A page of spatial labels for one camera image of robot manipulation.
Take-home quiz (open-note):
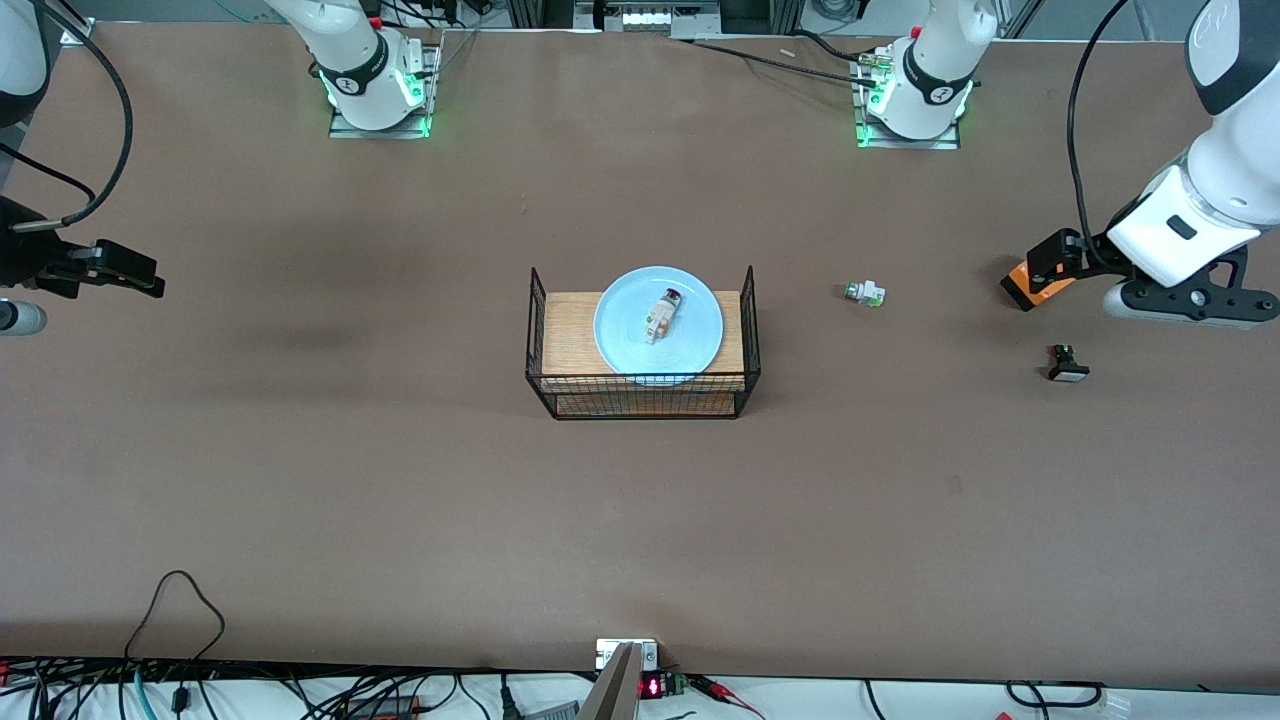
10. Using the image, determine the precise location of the white switch with red button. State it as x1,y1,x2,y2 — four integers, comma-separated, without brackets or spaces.
643,287,686,346

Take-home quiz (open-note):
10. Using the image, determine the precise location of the light blue round plate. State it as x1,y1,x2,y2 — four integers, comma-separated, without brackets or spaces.
593,266,724,388

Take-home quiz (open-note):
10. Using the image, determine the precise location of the light wooden shelf board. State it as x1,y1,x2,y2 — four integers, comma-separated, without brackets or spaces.
543,291,746,391
555,393,738,417

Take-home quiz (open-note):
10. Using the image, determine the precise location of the black power adapter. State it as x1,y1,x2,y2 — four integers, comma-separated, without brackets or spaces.
345,694,421,719

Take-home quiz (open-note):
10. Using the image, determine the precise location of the red clip lead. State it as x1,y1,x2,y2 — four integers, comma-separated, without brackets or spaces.
688,676,766,720

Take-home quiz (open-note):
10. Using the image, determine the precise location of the small white box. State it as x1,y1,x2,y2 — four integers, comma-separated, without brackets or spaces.
596,638,659,671

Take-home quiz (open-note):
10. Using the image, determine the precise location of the grey metal bar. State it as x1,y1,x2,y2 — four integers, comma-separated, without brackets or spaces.
578,643,642,720

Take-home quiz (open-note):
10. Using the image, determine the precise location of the orange button enclosure box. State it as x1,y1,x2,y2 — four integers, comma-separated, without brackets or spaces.
1001,258,1079,312

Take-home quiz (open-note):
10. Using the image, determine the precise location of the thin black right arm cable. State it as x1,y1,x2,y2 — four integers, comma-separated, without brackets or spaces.
0,143,98,206

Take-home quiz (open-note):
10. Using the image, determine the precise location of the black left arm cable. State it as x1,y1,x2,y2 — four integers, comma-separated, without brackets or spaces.
1067,0,1136,273

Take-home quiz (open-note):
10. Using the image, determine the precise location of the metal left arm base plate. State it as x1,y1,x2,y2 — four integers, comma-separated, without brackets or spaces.
853,45,963,151

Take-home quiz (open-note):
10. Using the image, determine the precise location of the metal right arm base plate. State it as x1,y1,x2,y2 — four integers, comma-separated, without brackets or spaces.
328,38,443,140

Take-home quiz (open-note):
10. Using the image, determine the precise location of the thick black table cable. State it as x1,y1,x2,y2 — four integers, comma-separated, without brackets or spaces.
793,28,873,65

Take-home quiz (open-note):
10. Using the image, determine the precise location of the thin black table cable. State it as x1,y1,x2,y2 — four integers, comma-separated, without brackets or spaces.
668,36,881,86

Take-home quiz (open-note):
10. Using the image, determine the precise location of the looped thin black cable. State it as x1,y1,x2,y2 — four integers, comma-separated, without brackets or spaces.
125,570,226,663

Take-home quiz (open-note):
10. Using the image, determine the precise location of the black wire mesh rack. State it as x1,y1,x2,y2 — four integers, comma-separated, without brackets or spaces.
525,265,761,421

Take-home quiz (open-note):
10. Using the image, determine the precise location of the flat looped black cable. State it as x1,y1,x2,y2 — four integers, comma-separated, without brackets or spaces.
1005,680,1106,709

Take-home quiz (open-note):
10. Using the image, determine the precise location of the black cable tangle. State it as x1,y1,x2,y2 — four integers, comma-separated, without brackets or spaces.
0,655,501,720

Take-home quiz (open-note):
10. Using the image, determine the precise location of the aluminium frame structure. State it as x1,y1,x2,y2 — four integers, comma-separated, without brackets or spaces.
505,0,806,39

